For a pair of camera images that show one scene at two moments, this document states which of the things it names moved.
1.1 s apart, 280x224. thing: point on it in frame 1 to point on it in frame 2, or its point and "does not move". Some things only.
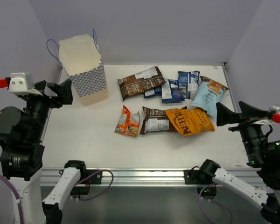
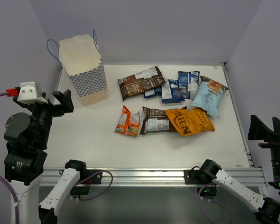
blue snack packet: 170,92 does not move
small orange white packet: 129,122 does not move
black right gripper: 224,115 to 258,130
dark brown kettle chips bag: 157,120 does not move
